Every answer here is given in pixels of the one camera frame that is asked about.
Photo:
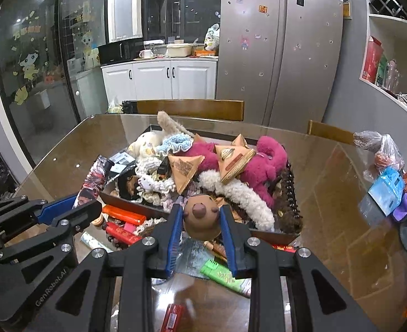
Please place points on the magenta plush toy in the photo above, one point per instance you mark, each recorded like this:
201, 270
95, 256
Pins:
259, 173

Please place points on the round tan badge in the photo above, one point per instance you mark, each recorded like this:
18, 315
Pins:
98, 220

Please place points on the dark storage box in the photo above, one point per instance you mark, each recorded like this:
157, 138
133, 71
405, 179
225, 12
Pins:
276, 237

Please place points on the comic print packet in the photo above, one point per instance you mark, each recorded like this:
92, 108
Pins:
92, 183

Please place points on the white plastic bag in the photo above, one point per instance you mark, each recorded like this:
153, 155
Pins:
212, 38

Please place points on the black curly hair doll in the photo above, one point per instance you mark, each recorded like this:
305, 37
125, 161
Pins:
127, 185

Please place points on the blue packet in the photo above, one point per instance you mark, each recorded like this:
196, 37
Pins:
385, 190

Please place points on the glass sliding door with stickers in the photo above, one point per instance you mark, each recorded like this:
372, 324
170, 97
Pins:
34, 76

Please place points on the orange tube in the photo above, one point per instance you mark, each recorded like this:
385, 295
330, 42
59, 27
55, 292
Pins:
124, 214

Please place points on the white wall shelf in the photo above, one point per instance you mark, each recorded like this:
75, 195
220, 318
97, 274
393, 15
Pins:
397, 27

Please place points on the wooden chair back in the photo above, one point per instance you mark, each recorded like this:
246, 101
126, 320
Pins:
189, 109

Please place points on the blue crochet scrunchie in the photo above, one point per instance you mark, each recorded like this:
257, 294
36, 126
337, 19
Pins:
175, 143

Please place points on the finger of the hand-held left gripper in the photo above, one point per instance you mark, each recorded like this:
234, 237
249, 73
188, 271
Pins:
58, 208
80, 214

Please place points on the white kitchen cabinet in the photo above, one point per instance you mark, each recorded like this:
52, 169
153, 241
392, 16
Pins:
155, 79

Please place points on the clear plastic snack bag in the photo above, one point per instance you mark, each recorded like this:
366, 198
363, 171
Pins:
380, 152

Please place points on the green packet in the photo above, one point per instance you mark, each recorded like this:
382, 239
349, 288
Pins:
224, 276

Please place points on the black spiral comb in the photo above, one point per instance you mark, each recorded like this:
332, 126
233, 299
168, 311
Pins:
292, 190

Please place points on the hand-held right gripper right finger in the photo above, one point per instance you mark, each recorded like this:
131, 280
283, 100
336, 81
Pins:
229, 245

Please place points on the red tube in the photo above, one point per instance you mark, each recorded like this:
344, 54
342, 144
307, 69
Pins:
124, 235

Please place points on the silver refrigerator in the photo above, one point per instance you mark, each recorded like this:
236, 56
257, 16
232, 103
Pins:
276, 58

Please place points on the small red box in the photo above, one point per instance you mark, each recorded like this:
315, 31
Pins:
172, 318

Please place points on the orange tray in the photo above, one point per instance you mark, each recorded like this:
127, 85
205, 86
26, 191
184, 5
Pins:
205, 53

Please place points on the yellow wall note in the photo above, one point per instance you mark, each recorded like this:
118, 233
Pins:
347, 10

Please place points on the black microwave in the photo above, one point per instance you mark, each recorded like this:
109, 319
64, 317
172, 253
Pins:
118, 52

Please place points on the brown triangular packet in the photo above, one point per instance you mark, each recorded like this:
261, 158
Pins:
184, 169
240, 142
233, 162

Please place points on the brown round plush toy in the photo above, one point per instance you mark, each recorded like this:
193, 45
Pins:
200, 226

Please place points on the glass-topped wooden desktop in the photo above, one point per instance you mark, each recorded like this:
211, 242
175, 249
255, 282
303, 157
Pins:
328, 197

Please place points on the black bag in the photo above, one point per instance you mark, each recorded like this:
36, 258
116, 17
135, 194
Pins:
130, 106

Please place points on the white mug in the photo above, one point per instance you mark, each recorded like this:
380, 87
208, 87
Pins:
144, 54

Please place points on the white fluffy long plush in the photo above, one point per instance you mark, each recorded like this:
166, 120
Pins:
245, 197

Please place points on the green box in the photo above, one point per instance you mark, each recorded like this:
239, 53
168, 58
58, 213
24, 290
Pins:
382, 71

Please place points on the cream basin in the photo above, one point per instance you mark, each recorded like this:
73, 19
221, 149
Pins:
179, 50

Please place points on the silver wrapped tube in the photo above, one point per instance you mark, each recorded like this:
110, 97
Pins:
94, 242

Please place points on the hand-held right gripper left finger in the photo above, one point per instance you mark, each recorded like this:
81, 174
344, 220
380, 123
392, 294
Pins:
175, 238

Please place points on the clear packet with black contents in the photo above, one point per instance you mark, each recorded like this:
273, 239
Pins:
122, 160

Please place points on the cream plush rabbit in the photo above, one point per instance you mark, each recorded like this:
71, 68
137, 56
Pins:
144, 143

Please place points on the narrow wooden chair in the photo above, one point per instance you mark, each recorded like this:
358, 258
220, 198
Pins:
328, 133

